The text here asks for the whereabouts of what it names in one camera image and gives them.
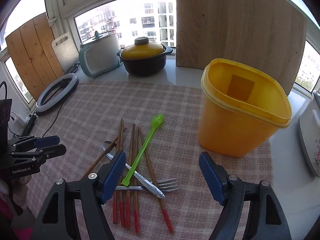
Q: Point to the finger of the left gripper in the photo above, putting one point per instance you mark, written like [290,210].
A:
[46,141]
[52,151]

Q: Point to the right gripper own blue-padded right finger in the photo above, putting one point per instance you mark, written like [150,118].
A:
[266,218]

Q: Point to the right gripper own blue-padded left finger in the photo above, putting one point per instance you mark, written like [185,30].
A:
[57,217]

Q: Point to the metal spoon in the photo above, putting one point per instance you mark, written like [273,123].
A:
[146,185]

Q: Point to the metal fork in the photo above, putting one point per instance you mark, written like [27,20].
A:
[165,185]

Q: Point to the green plastic spoon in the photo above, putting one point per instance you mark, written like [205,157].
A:
[155,122]

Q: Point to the hand in pink sleeve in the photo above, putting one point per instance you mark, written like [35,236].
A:
[18,188]

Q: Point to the pine plank board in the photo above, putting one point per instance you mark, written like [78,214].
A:
[30,48]

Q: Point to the pink plaid table cloth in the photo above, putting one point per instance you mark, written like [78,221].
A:
[92,115]

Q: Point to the floral white slow cooker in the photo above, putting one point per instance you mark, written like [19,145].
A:
[308,123]

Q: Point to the yellow plastic utensil container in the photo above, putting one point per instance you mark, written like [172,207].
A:
[242,108]

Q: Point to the black pot yellow lid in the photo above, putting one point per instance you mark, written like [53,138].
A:
[144,58]

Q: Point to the large light wooden board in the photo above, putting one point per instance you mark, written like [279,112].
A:
[268,35]

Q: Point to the white ring light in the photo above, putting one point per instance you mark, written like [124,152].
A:
[56,93]

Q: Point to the grey cutting board with handle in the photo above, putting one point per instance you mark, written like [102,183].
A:
[65,51]

